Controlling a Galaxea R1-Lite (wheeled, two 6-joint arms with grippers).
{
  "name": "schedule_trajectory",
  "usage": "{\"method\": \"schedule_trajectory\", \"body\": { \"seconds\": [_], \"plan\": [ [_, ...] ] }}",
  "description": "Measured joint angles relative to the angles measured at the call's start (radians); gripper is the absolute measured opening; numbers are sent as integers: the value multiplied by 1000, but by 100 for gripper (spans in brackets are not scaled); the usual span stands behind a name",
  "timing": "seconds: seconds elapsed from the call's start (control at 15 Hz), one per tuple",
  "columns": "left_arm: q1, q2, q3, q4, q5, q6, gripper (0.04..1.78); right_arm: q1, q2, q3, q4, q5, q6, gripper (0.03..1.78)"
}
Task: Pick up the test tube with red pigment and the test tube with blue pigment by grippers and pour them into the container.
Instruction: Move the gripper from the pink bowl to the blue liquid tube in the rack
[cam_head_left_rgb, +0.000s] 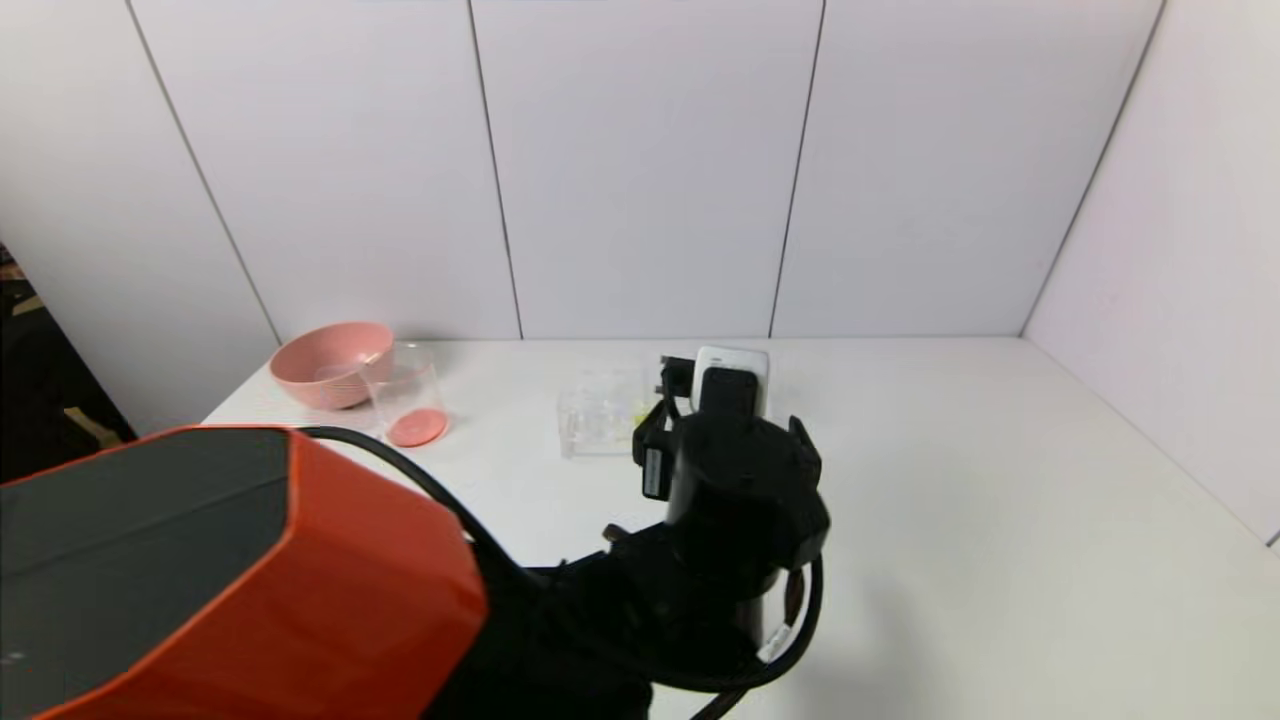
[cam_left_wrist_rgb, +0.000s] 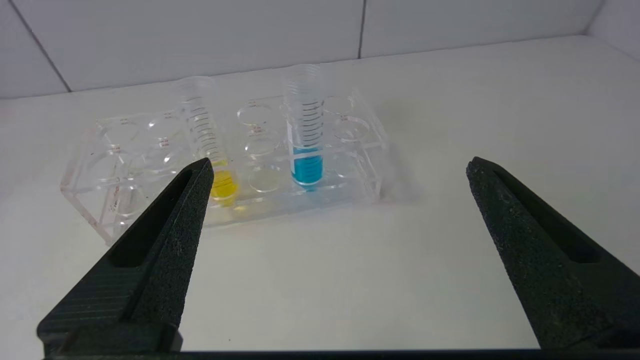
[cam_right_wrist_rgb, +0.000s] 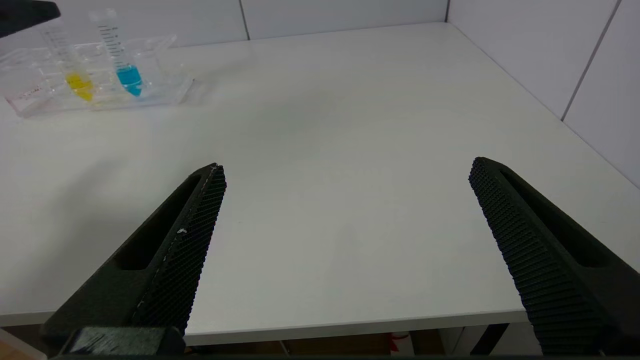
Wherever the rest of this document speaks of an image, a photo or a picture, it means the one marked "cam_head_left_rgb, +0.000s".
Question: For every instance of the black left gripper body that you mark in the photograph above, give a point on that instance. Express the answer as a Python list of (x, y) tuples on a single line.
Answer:
[(654, 470)]

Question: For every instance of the orange and black left arm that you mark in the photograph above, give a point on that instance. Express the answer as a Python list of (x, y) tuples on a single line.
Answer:
[(250, 580)]

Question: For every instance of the test tube with yellow pigment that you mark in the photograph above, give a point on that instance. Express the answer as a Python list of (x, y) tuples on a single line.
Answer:
[(642, 413)]

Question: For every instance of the clear acrylic test tube rack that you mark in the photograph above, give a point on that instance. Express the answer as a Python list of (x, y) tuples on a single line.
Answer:
[(595, 420)]

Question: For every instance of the clear glass beaker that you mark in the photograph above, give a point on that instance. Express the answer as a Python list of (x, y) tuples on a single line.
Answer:
[(415, 425)]

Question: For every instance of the pink plastic bowl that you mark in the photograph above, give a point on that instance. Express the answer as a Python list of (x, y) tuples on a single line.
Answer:
[(320, 350)]

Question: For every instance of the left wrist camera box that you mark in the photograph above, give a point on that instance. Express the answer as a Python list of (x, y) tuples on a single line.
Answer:
[(735, 358)]

